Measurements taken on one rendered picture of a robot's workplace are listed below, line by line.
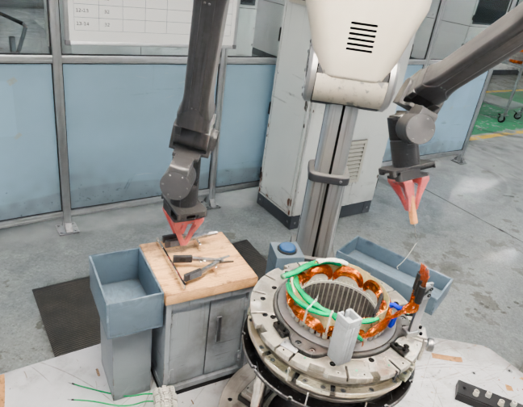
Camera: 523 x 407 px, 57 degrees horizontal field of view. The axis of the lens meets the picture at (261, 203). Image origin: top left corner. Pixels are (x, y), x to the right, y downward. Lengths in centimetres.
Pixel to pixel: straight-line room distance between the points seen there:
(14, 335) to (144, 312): 159
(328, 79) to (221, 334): 63
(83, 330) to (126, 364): 138
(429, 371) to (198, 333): 62
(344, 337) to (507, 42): 51
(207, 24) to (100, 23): 209
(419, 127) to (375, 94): 25
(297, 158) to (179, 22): 110
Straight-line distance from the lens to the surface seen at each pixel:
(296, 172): 318
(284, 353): 81
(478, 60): 89
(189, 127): 90
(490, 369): 146
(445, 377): 137
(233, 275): 101
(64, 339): 243
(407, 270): 122
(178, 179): 88
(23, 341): 248
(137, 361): 108
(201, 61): 79
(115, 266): 109
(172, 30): 296
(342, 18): 113
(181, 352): 107
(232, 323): 108
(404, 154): 102
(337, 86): 116
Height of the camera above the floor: 166
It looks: 27 degrees down
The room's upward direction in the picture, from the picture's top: 8 degrees clockwise
